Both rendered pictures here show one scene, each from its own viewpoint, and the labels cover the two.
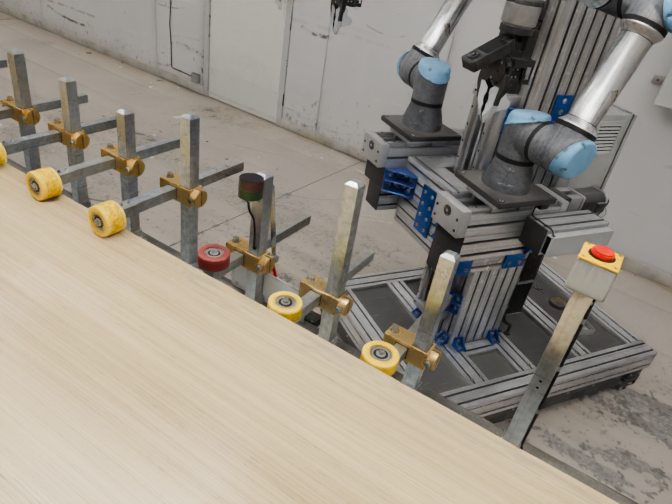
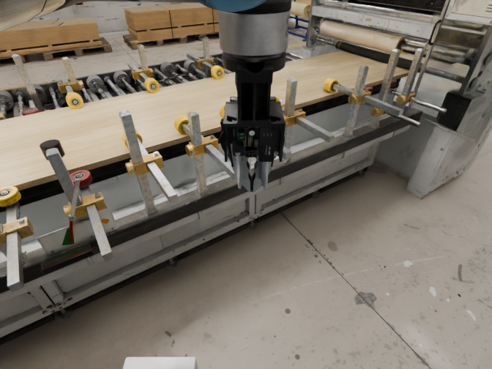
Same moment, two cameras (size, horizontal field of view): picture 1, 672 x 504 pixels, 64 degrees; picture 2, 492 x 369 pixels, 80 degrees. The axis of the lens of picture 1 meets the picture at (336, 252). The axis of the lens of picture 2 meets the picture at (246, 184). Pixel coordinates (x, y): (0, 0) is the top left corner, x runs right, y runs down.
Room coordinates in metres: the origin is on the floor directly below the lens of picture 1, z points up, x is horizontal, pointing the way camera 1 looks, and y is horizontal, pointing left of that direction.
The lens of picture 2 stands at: (2.16, -0.19, 1.61)
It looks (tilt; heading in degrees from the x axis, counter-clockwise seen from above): 38 degrees down; 120
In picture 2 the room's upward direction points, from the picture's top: straight up
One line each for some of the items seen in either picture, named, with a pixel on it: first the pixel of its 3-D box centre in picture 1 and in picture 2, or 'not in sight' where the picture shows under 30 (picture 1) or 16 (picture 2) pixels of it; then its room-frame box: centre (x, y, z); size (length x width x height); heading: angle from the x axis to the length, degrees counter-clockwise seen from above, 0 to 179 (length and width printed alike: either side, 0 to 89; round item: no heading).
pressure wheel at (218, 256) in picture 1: (213, 269); (83, 185); (1.12, 0.30, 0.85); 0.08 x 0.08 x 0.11
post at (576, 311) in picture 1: (544, 374); not in sight; (0.86, -0.47, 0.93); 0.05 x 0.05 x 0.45; 63
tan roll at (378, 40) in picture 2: not in sight; (378, 40); (1.81, 2.55, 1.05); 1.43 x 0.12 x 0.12; 153
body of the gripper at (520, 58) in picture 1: (510, 55); not in sight; (1.27, -0.30, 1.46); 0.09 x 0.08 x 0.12; 120
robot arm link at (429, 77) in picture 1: (431, 79); not in sight; (2.01, -0.23, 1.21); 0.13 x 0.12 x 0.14; 23
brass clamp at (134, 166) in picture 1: (122, 161); (201, 146); (1.45, 0.67, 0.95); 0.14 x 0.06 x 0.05; 63
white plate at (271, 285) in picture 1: (268, 288); (80, 233); (1.22, 0.17, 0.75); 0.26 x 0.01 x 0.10; 63
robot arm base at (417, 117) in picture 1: (424, 112); not in sight; (2.00, -0.23, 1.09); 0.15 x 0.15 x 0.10
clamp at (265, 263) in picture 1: (249, 256); (85, 206); (1.22, 0.23, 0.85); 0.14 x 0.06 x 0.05; 63
